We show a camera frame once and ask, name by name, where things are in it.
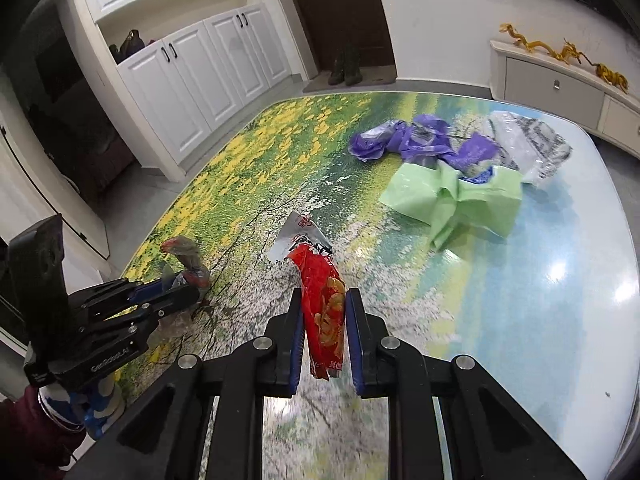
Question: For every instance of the white grey television console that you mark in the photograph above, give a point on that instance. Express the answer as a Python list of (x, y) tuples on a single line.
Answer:
[(550, 90)]

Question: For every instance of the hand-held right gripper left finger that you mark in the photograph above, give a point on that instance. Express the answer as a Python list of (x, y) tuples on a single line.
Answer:
[(295, 370)]

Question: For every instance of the brown door mat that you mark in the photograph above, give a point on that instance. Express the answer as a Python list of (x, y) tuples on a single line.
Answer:
[(380, 81)]

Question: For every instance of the silver white plastic bag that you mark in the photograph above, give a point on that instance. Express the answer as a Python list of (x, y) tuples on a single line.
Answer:
[(530, 145)]

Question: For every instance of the purple plastic wrapper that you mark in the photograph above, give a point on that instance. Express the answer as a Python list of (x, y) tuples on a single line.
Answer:
[(425, 142)]

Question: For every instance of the white base cabinets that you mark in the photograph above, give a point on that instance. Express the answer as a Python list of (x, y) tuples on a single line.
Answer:
[(200, 75)]

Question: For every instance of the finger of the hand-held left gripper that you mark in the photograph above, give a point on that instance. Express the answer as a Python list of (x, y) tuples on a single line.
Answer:
[(150, 317), (160, 290)]

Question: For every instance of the light green plastic bag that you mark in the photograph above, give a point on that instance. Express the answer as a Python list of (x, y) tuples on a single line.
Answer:
[(425, 190)]

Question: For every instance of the dark brown entrance door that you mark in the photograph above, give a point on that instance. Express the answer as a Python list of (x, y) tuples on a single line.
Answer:
[(350, 10)]

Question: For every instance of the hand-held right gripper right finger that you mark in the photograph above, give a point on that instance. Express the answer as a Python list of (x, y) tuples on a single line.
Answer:
[(356, 360)]

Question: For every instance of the clear plastic wrapper red ends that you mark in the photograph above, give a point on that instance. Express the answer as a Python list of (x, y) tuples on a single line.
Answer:
[(187, 255)]

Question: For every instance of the dark handbag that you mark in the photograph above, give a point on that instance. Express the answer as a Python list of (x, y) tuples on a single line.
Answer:
[(129, 46)]

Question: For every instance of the person's left forearm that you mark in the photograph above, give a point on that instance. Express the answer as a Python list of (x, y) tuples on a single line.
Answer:
[(30, 440)]

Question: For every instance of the golden dragon figurine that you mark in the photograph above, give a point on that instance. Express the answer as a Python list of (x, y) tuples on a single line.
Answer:
[(570, 53), (525, 40), (612, 77)]

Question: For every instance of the red snack wrapper silver inside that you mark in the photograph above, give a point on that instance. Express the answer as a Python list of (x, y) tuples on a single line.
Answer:
[(325, 310)]

